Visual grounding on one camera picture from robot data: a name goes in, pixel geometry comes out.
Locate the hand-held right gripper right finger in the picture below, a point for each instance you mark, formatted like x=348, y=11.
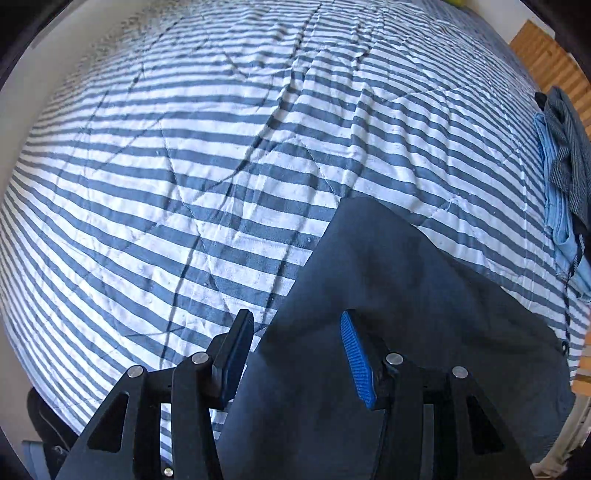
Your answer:
x=358, y=360

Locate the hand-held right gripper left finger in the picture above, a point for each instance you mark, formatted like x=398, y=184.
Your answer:
x=238, y=355

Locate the light blue folded pants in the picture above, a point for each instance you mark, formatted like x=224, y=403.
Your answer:
x=551, y=184

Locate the blue white striped bedcover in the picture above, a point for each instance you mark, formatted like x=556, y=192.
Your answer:
x=184, y=184

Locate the dark chair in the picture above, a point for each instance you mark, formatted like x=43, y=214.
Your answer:
x=51, y=415

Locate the beige cloth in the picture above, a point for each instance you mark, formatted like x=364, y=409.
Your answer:
x=561, y=438

